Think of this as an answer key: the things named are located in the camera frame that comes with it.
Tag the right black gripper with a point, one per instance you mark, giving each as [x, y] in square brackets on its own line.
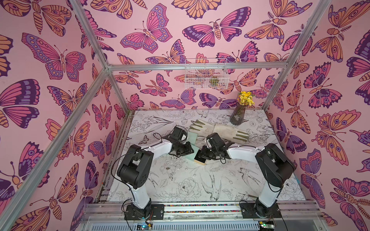
[206, 153]

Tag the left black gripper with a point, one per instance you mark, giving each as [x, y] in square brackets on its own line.
[188, 150]

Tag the mint jewelry box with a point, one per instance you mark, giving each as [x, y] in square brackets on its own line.
[192, 138]
[195, 156]

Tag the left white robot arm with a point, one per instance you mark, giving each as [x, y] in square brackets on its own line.
[134, 169]

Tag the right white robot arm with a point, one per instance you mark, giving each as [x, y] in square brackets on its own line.
[274, 164]

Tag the white work glove right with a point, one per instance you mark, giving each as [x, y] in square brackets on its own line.
[231, 133]

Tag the white work glove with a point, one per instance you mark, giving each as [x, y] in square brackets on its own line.
[231, 133]
[203, 128]

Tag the white work glove left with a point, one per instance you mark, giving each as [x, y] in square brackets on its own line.
[203, 128]

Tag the dark glass vase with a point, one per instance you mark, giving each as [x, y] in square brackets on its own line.
[237, 117]

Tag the yellow flowers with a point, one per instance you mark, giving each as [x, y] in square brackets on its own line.
[245, 98]

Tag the white wire basket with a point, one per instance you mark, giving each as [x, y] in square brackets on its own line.
[205, 75]

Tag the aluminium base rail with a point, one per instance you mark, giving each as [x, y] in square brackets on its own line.
[206, 216]

